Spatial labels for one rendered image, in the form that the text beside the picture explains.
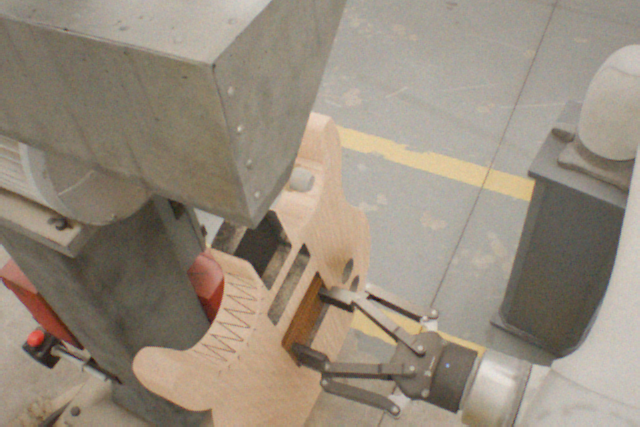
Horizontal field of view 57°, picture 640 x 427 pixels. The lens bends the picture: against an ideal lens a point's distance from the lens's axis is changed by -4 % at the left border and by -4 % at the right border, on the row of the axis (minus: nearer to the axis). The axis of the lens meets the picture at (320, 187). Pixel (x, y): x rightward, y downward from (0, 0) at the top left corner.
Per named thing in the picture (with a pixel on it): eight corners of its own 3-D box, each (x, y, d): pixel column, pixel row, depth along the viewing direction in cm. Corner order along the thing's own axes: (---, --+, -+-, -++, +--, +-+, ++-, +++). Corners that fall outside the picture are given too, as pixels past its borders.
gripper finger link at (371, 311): (419, 356, 69) (427, 347, 69) (350, 295, 74) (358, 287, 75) (420, 366, 72) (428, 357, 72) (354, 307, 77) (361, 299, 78)
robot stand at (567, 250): (523, 259, 200) (568, 98, 148) (603, 295, 189) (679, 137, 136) (488, 323, 186) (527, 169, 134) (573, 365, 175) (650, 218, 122)
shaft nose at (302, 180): (295, 190, 65) (286, 187, 62) (302, 169, 65) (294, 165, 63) (311, 196, 64) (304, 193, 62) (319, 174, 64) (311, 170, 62)
